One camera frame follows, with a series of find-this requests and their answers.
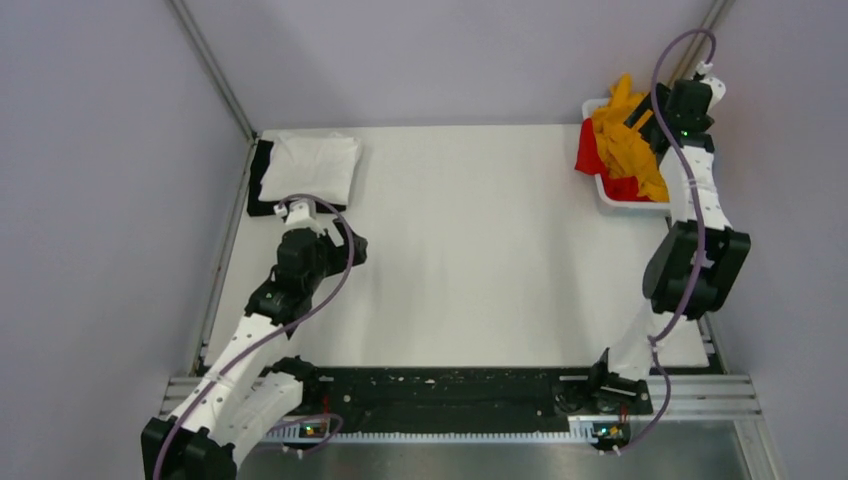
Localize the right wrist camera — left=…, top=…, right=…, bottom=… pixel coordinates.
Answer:
left=692, top=61, right=727, bottom=104

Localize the folded black t shirt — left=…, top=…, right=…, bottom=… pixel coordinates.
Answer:
left=246, top=137, right=356, bottom=217

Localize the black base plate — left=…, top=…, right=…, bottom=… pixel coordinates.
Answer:
left=293, top=367, right=654, bottom=434

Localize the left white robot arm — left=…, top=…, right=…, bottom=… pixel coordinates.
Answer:
left=141, top=218, right=368, bottom=479

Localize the white plastic basket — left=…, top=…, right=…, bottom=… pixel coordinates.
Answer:
left=581, top=98, right=670, bottom=217

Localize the aluminium frame rail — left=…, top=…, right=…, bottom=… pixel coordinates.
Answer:
left=158, top=374, right=763, bottom=445

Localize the folded white t shirt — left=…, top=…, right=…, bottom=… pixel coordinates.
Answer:
left=258, top=132, right=363, bottom=206

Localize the yellow t shirt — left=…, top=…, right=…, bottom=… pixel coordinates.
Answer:
left=590, top=73, right=670, bottom=203

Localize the red t shirt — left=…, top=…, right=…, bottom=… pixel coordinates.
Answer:
left=574, top=118, right=651, bottom=203

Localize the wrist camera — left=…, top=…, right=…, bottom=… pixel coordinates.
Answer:
left=274, top=199, right=322, bottom=235
left=692, top=61, right=727, bottom=104

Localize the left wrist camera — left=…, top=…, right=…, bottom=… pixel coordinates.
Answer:
left=274, top=199, right=322, bottom=235

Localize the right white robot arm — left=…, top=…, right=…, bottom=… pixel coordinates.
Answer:
left=585, top=74, right=752, bottom=415

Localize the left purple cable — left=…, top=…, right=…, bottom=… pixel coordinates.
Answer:
left=152, top=193, right=356, bottom=480

